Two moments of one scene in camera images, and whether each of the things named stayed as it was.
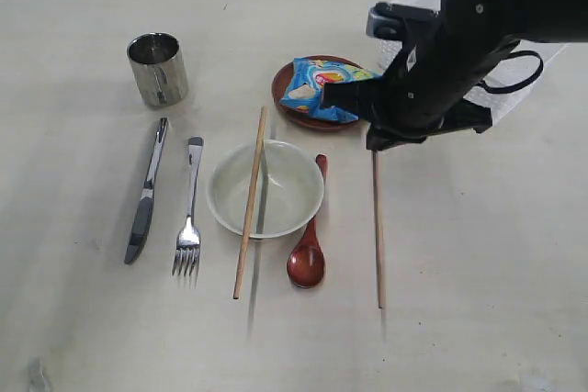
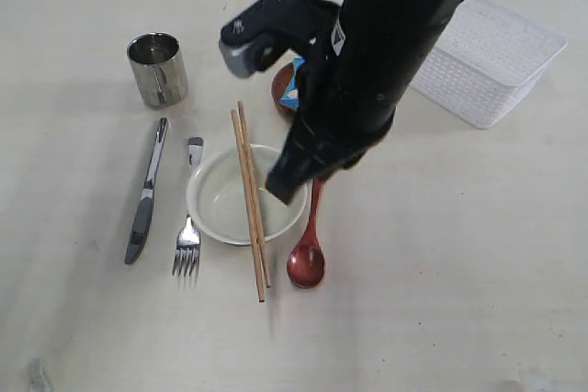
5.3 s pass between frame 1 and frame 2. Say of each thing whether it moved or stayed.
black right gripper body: moved
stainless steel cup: stayed
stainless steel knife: stayed
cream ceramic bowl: moved
